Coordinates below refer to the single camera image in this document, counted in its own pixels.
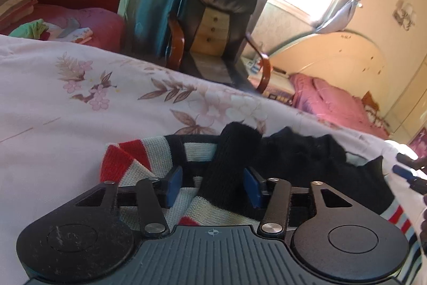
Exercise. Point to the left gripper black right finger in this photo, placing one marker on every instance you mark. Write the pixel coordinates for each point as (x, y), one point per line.
(318, 234)

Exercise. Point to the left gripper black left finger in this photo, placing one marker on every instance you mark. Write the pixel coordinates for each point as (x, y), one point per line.
(92, 236)

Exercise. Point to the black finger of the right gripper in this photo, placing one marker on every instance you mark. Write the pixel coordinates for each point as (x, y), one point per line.
(420, 163)
(417, 184)

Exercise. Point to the red black white striped sweater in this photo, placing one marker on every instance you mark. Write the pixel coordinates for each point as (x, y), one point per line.
(213, 192)

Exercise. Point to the small folded clothes pile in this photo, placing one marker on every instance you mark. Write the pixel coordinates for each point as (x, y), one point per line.
(46, 31)

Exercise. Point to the cream arched headboard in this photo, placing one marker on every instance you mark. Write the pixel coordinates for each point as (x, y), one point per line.
(344, 59)

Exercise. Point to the pink floral bed quilt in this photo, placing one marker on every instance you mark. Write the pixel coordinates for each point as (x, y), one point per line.
(70, 110)

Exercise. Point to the red pillow at headboard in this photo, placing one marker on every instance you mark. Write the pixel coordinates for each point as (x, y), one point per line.
(108, 27)

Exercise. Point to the black leather armchair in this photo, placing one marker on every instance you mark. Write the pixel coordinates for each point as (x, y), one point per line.
(205, 41)

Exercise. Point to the striped folded blanket stack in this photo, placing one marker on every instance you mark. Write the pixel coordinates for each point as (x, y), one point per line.
(11, 11)

